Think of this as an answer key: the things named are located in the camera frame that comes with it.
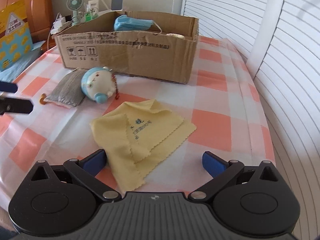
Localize white power strip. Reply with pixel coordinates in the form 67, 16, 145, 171
50, 13, 72, 35

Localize yellow blue snack bag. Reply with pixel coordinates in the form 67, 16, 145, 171
0, 0, 33, 71

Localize mint green desk fan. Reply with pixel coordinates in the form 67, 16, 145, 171
66, 0, 84, 26

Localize cream knitted scrunchie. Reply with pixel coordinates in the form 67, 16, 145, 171
166, 33, 185, 39

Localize grey sachet pouch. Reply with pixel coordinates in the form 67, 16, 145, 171
43, 69, 86, 108

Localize white cable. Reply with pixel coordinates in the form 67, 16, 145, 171
46, 12, 62, 51

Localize white louvered closet doors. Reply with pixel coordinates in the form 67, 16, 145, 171
181, 0, 319, 239

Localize brown cardboard box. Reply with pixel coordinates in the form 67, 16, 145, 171
55, 11, 199, 83

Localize blue face mask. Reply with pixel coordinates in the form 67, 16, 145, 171
113, 15, 162, 34

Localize pink checkered bed sheet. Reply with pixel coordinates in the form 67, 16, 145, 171
1, 37, 274, 209

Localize brown hair scrunchie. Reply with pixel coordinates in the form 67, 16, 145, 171
39, 93, 47, 105

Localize wooden headboard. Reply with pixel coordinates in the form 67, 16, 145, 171
1, 0, 54, 43

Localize yellow cleaning cloth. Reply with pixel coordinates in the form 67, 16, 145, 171
91, 100, 196, 193

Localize green bottle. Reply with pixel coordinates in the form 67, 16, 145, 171
84, 4, 93, 22

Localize blue white round toy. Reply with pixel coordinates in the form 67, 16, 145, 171
81, 66, 119, 104

